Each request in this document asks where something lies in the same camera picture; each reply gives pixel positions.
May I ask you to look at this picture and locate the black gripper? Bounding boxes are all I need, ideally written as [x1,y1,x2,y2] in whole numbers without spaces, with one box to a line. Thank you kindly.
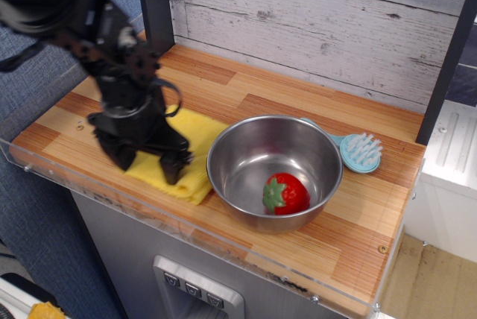
[88,89,192,185]

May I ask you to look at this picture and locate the light blue scrub brush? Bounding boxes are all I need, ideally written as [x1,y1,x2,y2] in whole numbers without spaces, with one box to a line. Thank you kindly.
[300,118,383,174]

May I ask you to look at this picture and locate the dark left post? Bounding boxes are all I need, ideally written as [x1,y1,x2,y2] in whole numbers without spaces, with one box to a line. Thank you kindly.
[141,0,175,55]

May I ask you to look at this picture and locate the dark right post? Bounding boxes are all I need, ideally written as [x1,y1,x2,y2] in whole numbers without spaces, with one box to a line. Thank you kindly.
[414,0,477,146]

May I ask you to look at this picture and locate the red toy strawberry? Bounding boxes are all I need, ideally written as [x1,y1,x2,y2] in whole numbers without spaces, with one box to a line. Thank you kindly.
[262,172,310,215]

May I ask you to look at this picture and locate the white side unit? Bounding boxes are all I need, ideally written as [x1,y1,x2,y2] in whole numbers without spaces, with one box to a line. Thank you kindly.
[404,101,476,262]

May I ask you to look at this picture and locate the steel bowl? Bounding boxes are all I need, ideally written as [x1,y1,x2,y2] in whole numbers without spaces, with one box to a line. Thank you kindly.
[206,115,344,233]

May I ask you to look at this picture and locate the yellow cloth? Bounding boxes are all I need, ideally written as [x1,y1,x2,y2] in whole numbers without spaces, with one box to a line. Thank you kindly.
[125,109,227,205]

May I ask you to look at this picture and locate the dark post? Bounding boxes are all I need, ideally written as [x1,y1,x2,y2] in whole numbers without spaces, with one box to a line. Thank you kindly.
[414,0,477,146]
[141,0,175,55]

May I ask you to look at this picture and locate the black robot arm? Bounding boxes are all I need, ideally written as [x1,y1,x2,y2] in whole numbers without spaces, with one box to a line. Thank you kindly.
[1,0,192,184]

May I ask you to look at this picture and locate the grey cabinet with dispenser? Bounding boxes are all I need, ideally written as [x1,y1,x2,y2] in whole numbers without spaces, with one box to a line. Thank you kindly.
[73,193,340,318]

